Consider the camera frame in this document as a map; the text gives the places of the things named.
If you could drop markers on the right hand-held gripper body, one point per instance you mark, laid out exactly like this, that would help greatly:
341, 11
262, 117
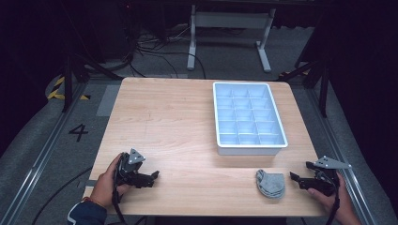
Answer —
325, 178

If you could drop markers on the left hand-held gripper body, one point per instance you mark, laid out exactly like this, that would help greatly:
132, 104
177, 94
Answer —
131, 170

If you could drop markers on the grey sock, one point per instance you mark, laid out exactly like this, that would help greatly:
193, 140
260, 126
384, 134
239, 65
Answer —
271, 184

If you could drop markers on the white divided storage tray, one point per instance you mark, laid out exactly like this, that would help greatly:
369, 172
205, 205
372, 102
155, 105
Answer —
248, 115

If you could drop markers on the person's left hand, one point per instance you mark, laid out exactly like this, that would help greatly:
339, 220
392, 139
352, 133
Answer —
106, 184

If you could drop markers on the person's right hand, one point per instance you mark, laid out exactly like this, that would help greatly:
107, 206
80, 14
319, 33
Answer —
341, 203

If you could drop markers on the black metal stand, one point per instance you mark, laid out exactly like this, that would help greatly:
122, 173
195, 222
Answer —
322, 81
68, 81

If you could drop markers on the yellow black hazard tape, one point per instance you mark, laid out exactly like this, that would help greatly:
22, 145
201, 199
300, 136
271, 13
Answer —
58, 90

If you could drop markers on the grey metal floor rail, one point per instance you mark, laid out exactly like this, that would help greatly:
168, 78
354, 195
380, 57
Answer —
40, 156
341, 150

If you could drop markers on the white metal desk frame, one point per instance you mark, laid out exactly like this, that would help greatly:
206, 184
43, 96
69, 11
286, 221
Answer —
200, 22

